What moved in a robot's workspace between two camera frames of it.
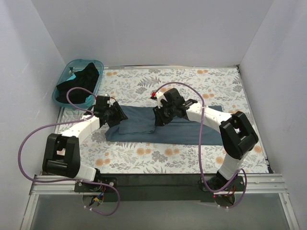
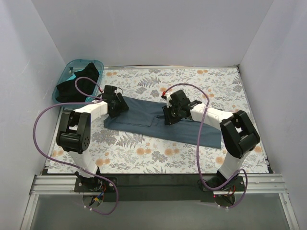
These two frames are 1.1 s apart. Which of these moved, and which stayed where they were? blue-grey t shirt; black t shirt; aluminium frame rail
Moved: blue-grey t shirt
Stayed: black t shirt; aluminium frame rail
